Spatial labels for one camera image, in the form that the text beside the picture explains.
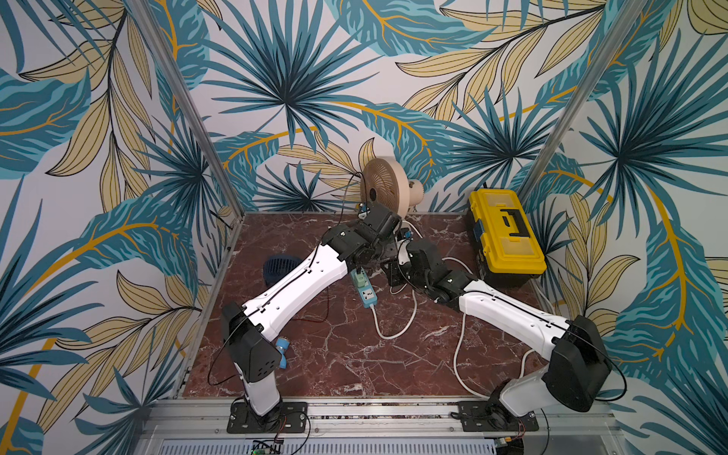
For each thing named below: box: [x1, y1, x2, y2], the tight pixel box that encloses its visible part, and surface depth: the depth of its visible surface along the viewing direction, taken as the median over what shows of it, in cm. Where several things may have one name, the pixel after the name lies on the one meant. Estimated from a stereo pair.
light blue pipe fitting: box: [275, 336, 291, 369], surface depth 85 cm
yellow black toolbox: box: [467, 187, 547, 289], surface depth 93 cm
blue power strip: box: [349, 268, 379, 310], surface depth 95 cm
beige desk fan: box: [359, 155, 425, 219], surface depth 89 cm
